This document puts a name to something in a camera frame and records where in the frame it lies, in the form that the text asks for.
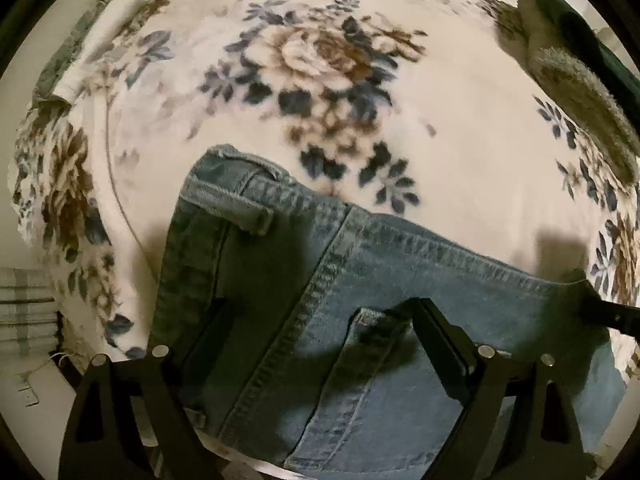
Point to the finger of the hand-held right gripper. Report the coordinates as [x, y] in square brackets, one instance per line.
[607, 314]

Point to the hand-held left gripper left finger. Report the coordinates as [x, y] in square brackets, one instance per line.
[172, 382]

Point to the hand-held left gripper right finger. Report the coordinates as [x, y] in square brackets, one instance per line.
[440, 347]

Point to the blue denim pants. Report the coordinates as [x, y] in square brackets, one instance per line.
[350, 280]

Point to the plaid fabric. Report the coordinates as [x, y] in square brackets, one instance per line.
[25, 305]

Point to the floral printed blanket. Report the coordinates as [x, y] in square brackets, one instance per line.
[450, 150]

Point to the grey fuzzy cloth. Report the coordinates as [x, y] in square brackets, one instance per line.
[575, 90]

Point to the dark green cloth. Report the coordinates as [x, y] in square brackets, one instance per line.
[585, 35]

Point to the grey-green cloth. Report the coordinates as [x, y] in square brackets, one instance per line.
[62, 60]

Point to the white rolled cloth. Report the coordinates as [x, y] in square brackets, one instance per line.
[107, 35]

